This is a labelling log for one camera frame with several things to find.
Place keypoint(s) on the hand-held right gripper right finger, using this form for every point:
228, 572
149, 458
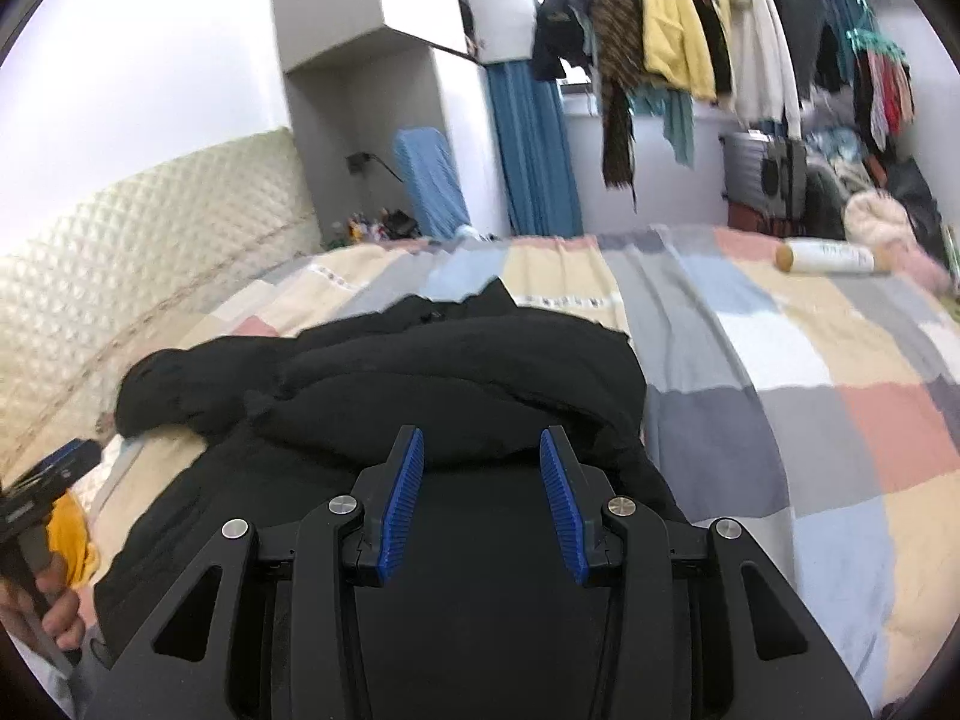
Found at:
562, 510

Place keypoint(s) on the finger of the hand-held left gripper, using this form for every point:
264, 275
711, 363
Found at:
71, 459

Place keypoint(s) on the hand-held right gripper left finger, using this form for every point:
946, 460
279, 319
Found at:
401, 510

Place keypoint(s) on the black jacket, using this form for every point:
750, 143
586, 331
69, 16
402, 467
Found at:
450, 375

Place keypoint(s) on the pile of clothes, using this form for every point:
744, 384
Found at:
877, 210

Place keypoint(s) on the small hanging clothes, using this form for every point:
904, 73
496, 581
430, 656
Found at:
889, 97

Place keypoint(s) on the person's left hand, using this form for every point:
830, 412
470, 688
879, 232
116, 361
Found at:
64, 611

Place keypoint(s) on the yellow cloth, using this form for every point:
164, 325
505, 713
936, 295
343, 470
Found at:
71, 540

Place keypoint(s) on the cream quilted headboard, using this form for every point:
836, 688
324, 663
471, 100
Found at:
150, 255

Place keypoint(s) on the patchwork blanket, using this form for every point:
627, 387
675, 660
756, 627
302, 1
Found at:
787, 390

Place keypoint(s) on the row of small bottles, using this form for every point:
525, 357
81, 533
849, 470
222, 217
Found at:
375, 229

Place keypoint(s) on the blue curtain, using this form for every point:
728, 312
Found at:
536, 157

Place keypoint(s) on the white cylindrical pillow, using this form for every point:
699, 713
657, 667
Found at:
832, 256

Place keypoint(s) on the silver suitcase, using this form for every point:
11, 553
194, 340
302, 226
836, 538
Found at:
757, 172

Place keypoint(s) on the teal hanging cloth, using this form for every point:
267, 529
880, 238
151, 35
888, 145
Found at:
679, 124

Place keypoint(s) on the brown checked scarf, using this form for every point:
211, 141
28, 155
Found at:
619, 90

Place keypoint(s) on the grey wardrobe cabinet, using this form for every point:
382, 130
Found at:
360, 52

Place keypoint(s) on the black hanging coat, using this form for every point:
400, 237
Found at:
559, 22

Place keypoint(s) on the white hanging hoodie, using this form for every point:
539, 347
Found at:
765, 60

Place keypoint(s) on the yellow hanging jacket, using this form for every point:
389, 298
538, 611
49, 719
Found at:
675, 22

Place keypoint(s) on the black hanging cardigan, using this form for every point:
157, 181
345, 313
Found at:
712, 30

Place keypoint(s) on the dark grey hanging coat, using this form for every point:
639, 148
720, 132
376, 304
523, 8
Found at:
795, 7

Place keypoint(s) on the teal clip hanger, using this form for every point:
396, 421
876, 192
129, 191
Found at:
874, 43

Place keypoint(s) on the black wall socket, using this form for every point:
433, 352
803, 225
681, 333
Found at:
358, 162

